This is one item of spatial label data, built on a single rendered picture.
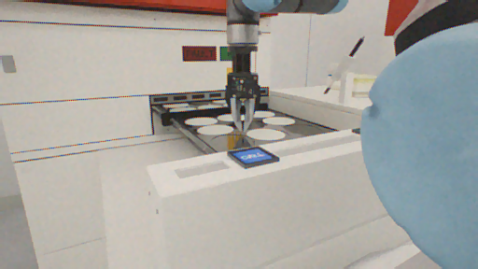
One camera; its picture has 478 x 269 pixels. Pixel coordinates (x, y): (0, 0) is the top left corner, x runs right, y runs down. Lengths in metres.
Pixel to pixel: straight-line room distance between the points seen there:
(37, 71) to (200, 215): 0.67
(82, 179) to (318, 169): 0.74
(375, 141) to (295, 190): 0.24
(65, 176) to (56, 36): 0.39
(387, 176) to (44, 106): 0.85
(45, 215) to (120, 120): 0.35
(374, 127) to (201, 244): 0.25
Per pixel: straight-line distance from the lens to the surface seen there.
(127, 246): 0.49
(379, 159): 0.17
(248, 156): 0.39
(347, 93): 0.84
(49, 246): 1.07
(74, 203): 1.00
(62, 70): 0.90
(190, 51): 0.94
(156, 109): 0.91
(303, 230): 0.45
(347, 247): 0.55
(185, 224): 0.33
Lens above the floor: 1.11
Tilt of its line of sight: 16 degrees down
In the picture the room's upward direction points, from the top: straight up
